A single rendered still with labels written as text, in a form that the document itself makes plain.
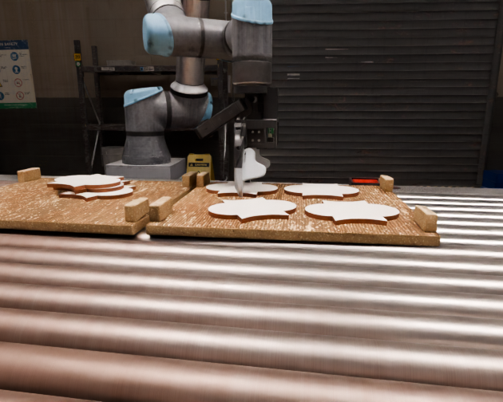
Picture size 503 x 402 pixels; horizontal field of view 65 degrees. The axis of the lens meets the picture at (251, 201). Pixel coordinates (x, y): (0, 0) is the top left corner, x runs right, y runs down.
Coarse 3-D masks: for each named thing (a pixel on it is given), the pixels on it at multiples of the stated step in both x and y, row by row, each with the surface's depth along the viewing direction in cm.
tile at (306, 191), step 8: (304, 184) 83; (312, 184) 83; (320, 184) 83; (328, 184) 83; (336, 184) 83; (288, 192) 77; (296, 192) 75; (304, 192) 75; (312, 192) 75; (320, 192) 75; (328, 192) 75; (336, 192) 75; (344, 192) 75; (352, 192) 75
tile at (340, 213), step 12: (312, 204) 65; (324, 204) 65; (336, 204) 65; (348, 204) 65; (360, 204) 65; (372, 204) 65; (312, 216) 60; (324, 216) 59; (336, 216) 58; (348, 216) 58; (360, 216) 58; (372, 216) 58; (384, 216) 59; (396, 216) 60
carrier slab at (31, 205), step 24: (0, 192) 79; (24, 192) 79; (48, 192) 79; (144, 192) 79; (168, 192) 79; (0, 216) 61; (24, 216) 61; (48, 216) 61; (72, 216) 61; (96, 216) 61; (120, 216) 61; (144, 216) 61
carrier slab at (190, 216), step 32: (192, 192) 79; (384, 192) 79; (160, 224) 57; (192, 224) 57; (224, 224) 57; (256, 224) 57; (288, 224) 57; (320, 224) 57; (352, 224) 57; (416, 224) 57
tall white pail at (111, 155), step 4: (104, 148) 507; (108, 148) 505; (112, 148) 505; (116, 148) 508; (120, 148) 512; (104, 152) 509; (108, 152) 506; (112, 152) 506; (116, 152) 509; (120, 152) 513; (104, 156) 511; (108, 156) 508; (112, 156) 508; (116, 156) 510; (120, 156) 514; (104, 160) 513; (108, 160) 508; (112, 160) 509; (116, 160) 511; (104, 164) 516
